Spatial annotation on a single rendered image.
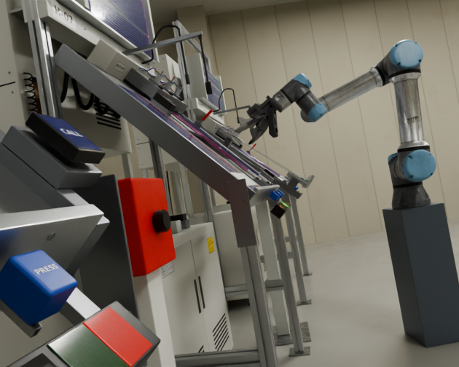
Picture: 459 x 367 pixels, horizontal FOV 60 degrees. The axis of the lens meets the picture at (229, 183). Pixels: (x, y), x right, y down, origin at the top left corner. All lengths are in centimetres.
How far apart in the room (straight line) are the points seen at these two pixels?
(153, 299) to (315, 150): 422
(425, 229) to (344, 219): 317
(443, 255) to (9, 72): 168
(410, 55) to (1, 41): 139
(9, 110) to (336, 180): 401
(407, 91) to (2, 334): 161
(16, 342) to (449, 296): 156
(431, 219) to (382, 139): 338
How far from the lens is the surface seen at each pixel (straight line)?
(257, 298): 105
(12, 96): 138
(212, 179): 106
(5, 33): 144
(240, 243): 101
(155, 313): 73
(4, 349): 147
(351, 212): 492
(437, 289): 182
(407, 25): 558
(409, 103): 168
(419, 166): 164
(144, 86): 152
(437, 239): 180
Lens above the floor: 72
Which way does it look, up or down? 2 degrees up
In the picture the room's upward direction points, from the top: 10 degrees counter-clockwise
